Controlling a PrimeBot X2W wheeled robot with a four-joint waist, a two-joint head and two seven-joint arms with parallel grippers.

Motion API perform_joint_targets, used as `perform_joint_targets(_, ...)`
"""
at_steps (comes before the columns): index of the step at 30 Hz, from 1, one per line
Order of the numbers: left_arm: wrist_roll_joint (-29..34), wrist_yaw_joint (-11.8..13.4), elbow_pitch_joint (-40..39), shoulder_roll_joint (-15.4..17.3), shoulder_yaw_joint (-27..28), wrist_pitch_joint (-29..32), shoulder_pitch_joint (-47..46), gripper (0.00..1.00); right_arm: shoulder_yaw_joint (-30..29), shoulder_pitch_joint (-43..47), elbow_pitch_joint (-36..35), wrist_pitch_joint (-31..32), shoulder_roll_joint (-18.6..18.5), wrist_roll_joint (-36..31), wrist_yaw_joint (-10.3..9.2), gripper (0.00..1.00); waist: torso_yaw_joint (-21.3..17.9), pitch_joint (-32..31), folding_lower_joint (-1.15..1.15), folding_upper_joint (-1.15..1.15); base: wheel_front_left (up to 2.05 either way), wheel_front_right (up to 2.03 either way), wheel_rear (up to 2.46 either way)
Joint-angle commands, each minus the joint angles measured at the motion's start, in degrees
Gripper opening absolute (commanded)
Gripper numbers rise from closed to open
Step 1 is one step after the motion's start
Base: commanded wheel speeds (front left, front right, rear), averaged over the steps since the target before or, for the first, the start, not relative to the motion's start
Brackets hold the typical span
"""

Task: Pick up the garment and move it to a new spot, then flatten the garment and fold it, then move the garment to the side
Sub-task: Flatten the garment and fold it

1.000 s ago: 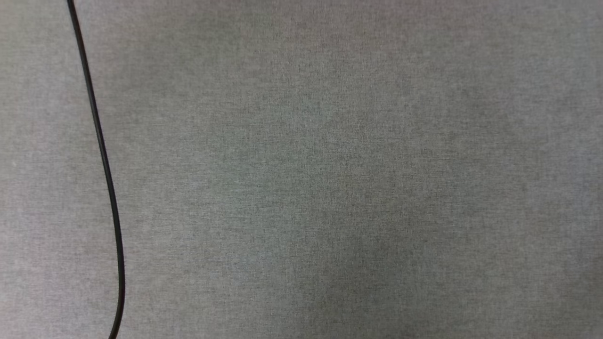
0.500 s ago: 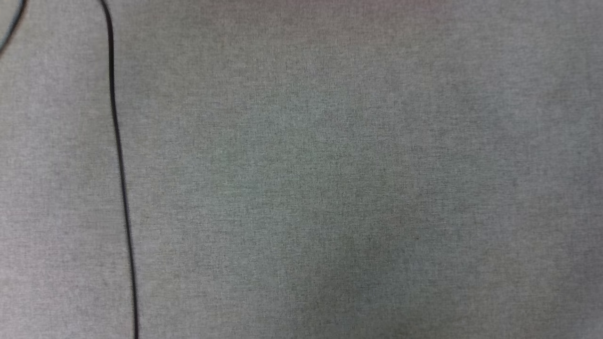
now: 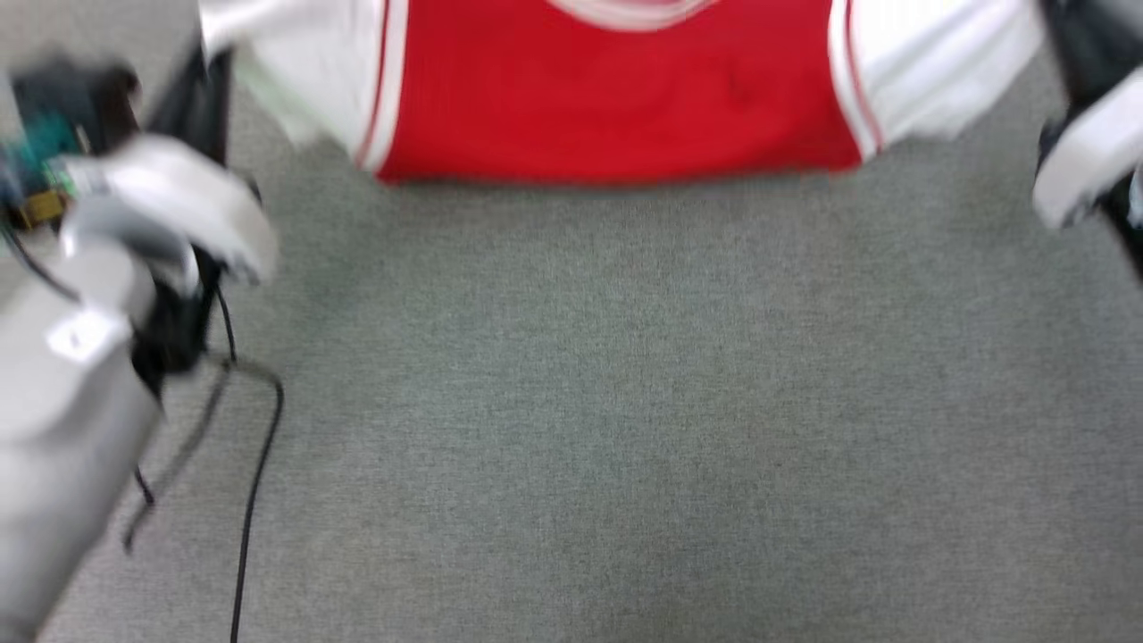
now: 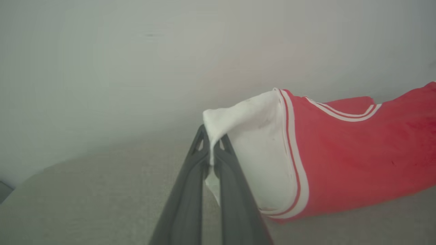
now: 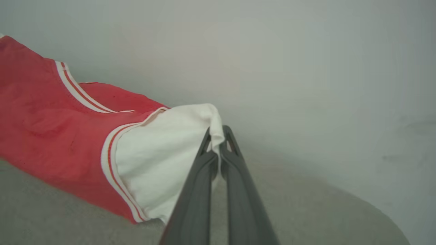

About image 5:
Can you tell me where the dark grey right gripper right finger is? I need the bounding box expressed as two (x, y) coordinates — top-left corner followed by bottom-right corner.
(219, 125), (280, 245)

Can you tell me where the red and white sports garment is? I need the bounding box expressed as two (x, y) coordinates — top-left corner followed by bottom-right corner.
(0, 33), (225, 225)

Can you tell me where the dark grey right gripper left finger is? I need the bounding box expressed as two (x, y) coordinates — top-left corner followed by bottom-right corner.
(159, 128), (219, 245)

